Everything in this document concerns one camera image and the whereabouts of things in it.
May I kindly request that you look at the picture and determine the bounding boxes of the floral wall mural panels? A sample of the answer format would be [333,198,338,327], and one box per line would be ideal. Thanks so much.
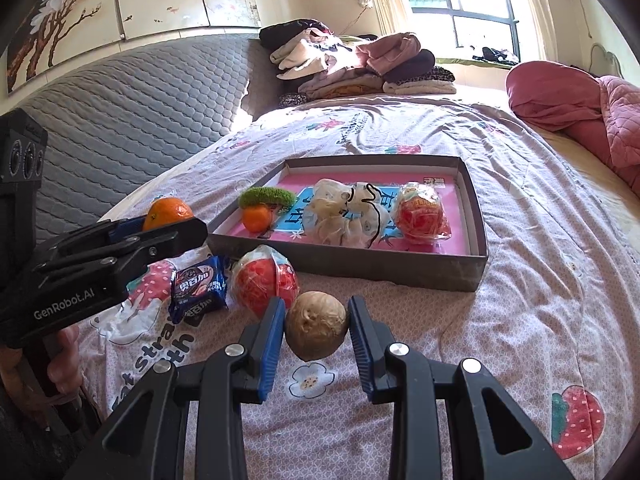
[5,0,263,93]

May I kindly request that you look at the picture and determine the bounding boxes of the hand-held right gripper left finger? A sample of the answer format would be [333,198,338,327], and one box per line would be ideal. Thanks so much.
[65,296,287,480]

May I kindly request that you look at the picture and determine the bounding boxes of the white scrunchie with black cord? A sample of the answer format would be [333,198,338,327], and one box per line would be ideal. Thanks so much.
[302,178,396,250]

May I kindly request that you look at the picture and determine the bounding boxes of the pink quilted duvet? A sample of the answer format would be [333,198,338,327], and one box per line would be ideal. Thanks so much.
[505,60,640,186]

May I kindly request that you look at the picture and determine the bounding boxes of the brown round ball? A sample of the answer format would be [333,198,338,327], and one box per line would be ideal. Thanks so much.
[285,291,349,362]

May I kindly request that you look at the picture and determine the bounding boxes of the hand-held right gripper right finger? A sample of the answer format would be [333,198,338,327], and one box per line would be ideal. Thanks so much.
[347,295,576,480]

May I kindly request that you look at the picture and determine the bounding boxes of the window with dark frame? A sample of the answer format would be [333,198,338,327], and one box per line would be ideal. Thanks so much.
[395,0,523,63]

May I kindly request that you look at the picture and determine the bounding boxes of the blue cookie packet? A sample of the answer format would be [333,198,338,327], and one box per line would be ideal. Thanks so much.
[169,256,230,328]

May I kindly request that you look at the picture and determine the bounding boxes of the strawberry printed blanket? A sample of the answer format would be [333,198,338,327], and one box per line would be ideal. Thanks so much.
[80,95,640,480]

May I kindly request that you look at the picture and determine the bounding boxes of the green crocheted ring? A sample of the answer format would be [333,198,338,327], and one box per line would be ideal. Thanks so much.
[238,186,297,211]

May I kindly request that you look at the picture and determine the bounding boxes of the dark clothes on windowsill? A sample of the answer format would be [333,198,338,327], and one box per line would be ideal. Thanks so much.
[472,46,521,66]

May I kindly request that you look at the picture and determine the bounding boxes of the grey cardboard box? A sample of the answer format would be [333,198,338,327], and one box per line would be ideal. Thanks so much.
[206,156,489,293]

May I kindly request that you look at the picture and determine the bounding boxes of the grey quilted headboard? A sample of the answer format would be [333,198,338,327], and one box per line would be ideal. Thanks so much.
[15,32,281,231]

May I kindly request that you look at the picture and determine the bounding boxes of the person's left hand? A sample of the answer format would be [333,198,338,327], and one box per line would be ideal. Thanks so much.
[0,327,83,406]

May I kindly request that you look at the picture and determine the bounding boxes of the pile of folded clothes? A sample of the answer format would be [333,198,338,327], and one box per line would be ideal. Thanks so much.
[259,19,458,108]

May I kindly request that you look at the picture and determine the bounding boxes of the plain cream curtain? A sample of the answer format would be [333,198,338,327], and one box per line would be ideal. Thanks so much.
[517,0,561,61]

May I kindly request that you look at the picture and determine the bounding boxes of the red ball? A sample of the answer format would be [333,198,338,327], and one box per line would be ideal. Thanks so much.
[230,245,301,318]
[392,182,453,245]

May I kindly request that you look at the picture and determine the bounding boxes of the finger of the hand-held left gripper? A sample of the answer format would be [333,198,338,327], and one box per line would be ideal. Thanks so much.
[100,218,209,273]
[37,215,151,262]

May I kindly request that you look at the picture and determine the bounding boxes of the small orange mandarin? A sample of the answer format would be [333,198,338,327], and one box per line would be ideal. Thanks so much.
[142,197,196,233]
[242,205,275,234]

